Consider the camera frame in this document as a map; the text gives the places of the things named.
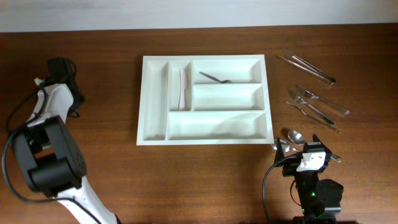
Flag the thin small steel fork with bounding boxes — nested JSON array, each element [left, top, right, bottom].
[[285, 101, 341, 134]]

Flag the right black cable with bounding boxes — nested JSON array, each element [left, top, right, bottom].
[[261, 154, 300, 224]]

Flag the large steel spoon lower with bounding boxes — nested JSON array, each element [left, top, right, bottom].
[[271, 139, 299, 153]]

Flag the long steel tongs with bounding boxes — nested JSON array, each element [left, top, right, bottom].
[[275, 48, 336, 86]]

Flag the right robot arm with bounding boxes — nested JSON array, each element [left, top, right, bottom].
[[274, 135, 344, 224]]

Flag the large steel spoon upper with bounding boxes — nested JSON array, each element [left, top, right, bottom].
[[288, 129, 342, 162]]

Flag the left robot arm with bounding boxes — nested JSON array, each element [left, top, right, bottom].
[[1, 57, 120, 224]]

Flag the pink plastic knife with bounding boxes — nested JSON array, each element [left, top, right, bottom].
[[178, 69, 187, 111]]

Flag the black cable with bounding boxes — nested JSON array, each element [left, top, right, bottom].
[[1, 57, 103, 224], [261, 154, 300, 224]]

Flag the white plastic cutlery tray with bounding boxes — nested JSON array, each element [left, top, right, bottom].
[[136, 55, 274, 146]]

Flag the left black cable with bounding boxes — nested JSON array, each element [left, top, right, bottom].
[[1, 57, 103, 224]]

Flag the small steel teaspoon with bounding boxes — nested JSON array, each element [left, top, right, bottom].
[[199, 72, 233, 83]]

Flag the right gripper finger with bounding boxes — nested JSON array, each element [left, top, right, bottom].
[[312, 134, 332, 157], [274, 138, 285, 166]]

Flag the large steel spoon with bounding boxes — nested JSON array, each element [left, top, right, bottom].
[[288, 129, 342, 162], [271, 139, 299, 153]]

